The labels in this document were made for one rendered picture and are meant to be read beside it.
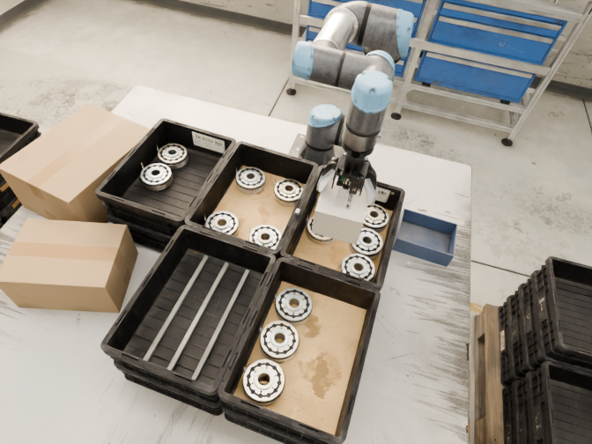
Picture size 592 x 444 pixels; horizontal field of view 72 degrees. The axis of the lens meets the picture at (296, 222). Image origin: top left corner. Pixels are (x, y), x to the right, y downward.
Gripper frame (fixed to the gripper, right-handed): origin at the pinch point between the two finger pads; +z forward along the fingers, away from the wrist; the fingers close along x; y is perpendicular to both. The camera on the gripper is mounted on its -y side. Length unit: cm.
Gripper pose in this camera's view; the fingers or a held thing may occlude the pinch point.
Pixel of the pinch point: (345, 195)
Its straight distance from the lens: 108.1
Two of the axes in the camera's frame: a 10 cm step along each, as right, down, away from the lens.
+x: 9.6, 2.6, -1.1
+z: -0.8, 6.1, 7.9
